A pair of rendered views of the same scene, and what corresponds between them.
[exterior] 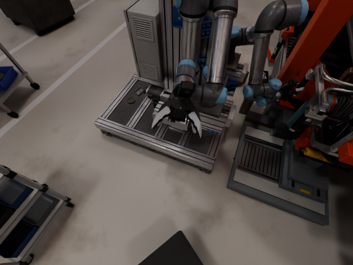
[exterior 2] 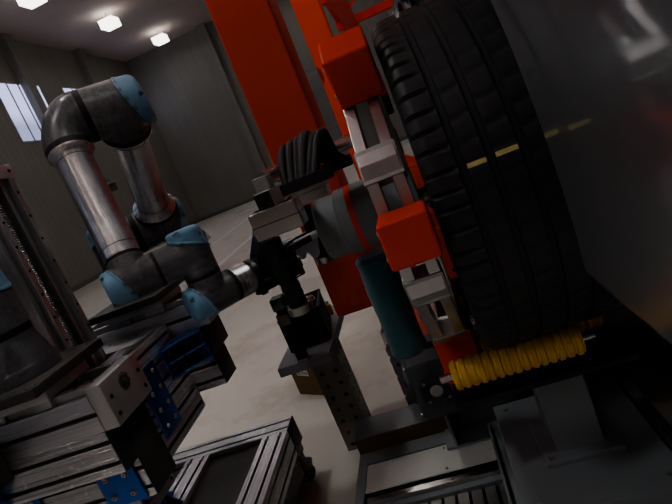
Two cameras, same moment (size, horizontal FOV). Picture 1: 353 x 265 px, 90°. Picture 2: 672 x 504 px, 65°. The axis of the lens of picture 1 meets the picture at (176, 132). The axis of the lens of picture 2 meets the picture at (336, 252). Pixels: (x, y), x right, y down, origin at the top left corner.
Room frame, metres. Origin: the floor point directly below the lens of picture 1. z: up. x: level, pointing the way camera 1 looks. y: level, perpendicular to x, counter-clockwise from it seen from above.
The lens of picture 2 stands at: (-0.30, -0.66, 1.02)
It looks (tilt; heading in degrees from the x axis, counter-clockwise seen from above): 11 degrees down; 349
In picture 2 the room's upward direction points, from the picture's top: 22 degrees counter-clockwise
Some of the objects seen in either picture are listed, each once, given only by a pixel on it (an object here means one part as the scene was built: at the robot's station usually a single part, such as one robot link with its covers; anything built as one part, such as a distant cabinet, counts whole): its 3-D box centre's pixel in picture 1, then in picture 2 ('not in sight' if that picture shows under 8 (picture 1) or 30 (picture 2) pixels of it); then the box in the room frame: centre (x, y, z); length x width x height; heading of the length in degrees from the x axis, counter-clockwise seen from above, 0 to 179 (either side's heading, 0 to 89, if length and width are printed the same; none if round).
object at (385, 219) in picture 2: (350, 153); (408, 234); (0.41, -0.91, 0.85); 0.09 x 0.08 x 0.07; 157
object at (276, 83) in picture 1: (269, 88); (184, 256); (0.83, -0.59, 0.91); 0.11 x 0.08 x 0.11; 99
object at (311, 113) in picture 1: (315, 112); (278, 217); (0.63, -0.77, 0.93); 0.09 x 0.05 x 0.05; 67
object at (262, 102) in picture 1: (265, 99); (211, 294); (0.84, -0.60, 0.81); 0.11 x 0.08 x 0.09; 113
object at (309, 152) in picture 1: (323, 156); (515, 357); (0.56, -1.07, 0.51); 0.29 x 0.06 x 0.06; 67
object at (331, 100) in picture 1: (330, 107); (369, 213); (0.73, -0.96, 0.85); 0.21 x 0.14 x 0.14; 67
